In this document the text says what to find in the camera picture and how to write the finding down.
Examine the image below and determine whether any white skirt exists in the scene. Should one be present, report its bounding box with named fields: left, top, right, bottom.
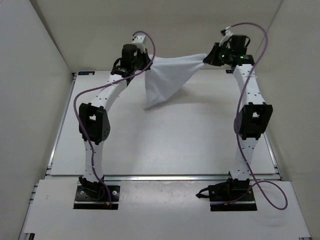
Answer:
left=144, top=53, right=207, bottom=109

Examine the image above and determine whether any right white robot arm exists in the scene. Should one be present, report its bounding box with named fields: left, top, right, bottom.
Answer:
left=203, top=34, right=273, bottom=181

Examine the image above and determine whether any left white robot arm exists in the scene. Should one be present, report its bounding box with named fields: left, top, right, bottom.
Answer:
left=78, top=43, right=151, bottom=199

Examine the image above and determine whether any left corner label sticker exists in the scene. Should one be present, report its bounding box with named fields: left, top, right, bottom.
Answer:
left=77, top=71, right=95, bottom=76

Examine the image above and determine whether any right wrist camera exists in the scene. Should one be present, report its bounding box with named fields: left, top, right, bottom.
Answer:
left=219, top=26, right=251, bottom=50

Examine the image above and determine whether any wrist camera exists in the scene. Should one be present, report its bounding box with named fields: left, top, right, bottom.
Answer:
left=132, top=34, right=146, bottom=53
left=219, top=26, right=251, bottom=50

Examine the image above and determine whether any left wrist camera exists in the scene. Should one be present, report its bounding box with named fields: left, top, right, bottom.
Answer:
left=132, top=34, right=146, bottom=53

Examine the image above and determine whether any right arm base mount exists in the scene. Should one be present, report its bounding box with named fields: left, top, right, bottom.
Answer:
left=195, top=173, right=258, bottom=212

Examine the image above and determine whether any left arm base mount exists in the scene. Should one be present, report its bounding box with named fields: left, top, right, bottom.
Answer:
left=73, top=176, right=121, bottom=210

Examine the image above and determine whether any aluminium table frame rail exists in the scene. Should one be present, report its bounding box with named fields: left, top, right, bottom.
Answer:
left=49, top=69, right=280, bottom=181

